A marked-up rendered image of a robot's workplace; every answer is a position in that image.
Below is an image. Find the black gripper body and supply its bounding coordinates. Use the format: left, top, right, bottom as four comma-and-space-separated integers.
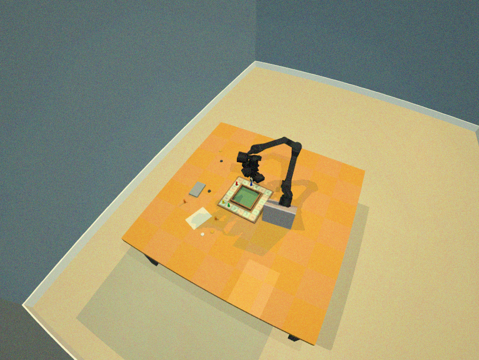
242, 160, 265, 183

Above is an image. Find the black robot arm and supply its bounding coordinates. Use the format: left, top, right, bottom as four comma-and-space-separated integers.
237, 137, 302, 207

